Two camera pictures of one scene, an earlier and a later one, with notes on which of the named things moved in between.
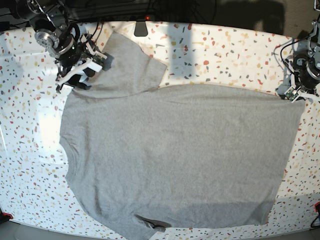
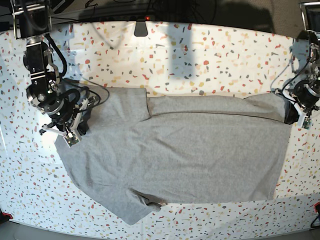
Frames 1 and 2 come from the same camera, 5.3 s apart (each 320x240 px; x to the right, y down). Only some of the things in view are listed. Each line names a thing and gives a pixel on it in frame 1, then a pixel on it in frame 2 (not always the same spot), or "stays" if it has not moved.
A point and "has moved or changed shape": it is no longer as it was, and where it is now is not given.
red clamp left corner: (5, 217) stays
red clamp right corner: (317, 208) stays
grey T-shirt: (143, 159) has moved or changed shape
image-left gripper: (69, 55) to (61, 105)
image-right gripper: (307, 73) to (307, 94)
